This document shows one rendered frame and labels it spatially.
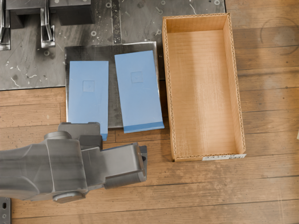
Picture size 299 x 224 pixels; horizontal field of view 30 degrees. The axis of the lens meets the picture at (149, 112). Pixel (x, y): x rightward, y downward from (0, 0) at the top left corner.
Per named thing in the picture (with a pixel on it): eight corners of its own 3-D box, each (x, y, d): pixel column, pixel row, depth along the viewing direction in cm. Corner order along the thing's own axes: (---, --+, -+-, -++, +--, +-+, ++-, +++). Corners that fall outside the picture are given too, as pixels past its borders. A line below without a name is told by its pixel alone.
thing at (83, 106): (67, 144, 98) (65, 140, 95) (70, 62, 102) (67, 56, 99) (107, 144, 98) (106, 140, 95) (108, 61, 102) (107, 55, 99)
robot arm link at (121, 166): (137, 134, 83) (126, 115, 71) (148, 190, 81) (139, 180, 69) (62, 150, 83) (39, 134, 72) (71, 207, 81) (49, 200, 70)
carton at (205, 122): (171, 163, 100) (173, 155, 92) (161, 34, 106) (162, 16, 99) (243, 158, 100) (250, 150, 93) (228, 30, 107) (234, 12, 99)
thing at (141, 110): (124, 136, 98) (123, 133, 95) (114, 55, 102) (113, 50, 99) (163, 131, 99) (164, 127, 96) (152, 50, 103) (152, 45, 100)
